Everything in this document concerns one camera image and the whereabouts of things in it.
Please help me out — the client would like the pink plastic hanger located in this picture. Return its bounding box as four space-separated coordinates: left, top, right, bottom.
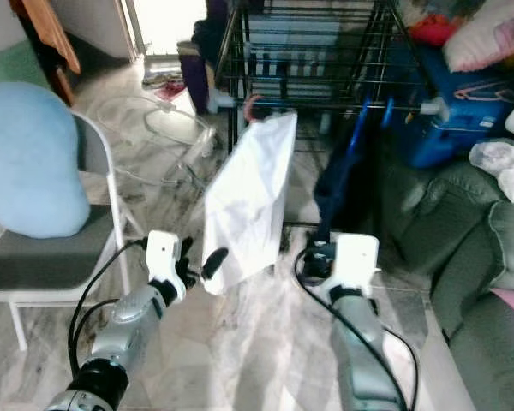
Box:
244 94 263 121

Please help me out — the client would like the grey white folding chair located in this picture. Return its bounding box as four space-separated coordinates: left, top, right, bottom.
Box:
0 111 146 352

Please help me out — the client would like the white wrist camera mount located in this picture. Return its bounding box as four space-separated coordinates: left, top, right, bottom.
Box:
146 231 182 297
326 233 380 301

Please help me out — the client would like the orange hanging cloth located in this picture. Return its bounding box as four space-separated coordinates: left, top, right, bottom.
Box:
21 0 82 75

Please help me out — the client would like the light blue pillow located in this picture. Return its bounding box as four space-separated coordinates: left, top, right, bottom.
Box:
0 81 93 239

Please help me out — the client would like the maroon cloth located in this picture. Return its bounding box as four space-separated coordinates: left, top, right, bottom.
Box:
154 80 189 99

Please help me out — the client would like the white plastic bag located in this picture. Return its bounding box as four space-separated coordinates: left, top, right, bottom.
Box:
469 140 514 205

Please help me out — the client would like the red cushion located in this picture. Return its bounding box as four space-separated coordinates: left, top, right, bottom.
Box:
411 13 459 45

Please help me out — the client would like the green sofa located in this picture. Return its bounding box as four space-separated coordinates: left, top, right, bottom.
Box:
373 146 514 411

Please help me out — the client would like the white shirt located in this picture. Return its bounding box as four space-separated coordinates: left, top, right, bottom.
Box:
201 111 299 296

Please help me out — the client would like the purple bin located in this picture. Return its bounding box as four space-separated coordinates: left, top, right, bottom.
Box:
178 39 219 116

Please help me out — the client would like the blue storage bag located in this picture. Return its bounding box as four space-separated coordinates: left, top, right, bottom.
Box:
394 43 514 168

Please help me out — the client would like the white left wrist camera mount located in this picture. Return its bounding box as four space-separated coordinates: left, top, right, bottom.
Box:
146 231 182 297

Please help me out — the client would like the black metal drying rack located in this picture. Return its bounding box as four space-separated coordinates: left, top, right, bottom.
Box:
216 0 463 232

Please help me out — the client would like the clear tube frame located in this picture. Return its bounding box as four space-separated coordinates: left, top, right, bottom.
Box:
94 94 217 185

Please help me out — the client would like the dark navy hanging garment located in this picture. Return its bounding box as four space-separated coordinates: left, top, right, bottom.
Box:
313 137 378 249

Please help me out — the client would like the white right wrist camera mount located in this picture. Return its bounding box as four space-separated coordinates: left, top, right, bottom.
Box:
326 233 380 301

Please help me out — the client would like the pink white pillow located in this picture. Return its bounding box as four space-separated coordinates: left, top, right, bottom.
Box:
441 0 514 74

